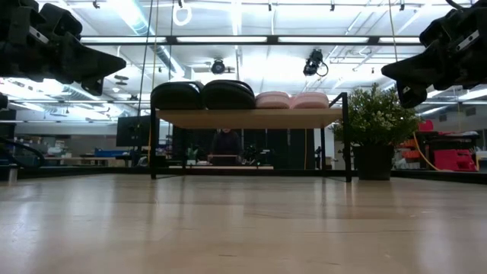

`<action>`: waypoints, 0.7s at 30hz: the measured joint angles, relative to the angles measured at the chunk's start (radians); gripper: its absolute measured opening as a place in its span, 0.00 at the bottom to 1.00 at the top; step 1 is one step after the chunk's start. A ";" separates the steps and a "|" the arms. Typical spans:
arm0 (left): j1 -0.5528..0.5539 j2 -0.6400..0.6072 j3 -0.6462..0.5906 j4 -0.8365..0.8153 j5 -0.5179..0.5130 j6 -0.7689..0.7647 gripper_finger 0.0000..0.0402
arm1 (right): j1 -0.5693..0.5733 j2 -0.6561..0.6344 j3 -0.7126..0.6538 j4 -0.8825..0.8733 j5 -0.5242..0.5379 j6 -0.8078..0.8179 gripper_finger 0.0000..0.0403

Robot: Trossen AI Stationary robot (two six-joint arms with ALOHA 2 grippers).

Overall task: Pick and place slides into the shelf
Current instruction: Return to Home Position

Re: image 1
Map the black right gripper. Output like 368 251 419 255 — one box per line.
380 0 487 110

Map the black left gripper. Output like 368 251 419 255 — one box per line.
0 0 127 97

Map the black rubber slide sandal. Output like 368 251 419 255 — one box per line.
151 81 205 110
202 79 256 110

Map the pink rubber slide sandal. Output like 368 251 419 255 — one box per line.
291 91 330 110
255 91 294 110

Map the potted green plant black pot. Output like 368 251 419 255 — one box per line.
329 82 422 181

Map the black monitor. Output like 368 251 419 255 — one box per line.
116 115 161 148

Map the blue bin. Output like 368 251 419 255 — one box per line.
94 148 129 158

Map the red storage crate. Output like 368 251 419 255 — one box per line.
432 148 477 172

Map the black round ceiling fixture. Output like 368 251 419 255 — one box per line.
210 58 228 75

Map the person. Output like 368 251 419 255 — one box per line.
210 128 244 166

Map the white hanging ring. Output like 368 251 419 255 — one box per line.
172 1 193 27

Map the black hanging camera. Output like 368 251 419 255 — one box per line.
303 48 329 78

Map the wooden shelf black metal frame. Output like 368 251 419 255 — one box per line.
149 92 353 183

